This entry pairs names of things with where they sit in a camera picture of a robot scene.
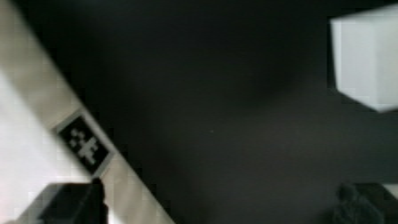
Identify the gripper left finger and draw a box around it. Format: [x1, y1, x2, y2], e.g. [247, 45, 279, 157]
[16, 178, 108, 224]

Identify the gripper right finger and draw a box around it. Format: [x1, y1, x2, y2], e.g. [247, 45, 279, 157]
[332, 183, 398, 224]

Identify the white square tabletop part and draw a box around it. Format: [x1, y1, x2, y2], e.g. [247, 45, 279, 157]
[0, 0, 176, 224]

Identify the white leg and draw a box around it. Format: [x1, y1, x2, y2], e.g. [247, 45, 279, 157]
[330, 3, 398, 113]

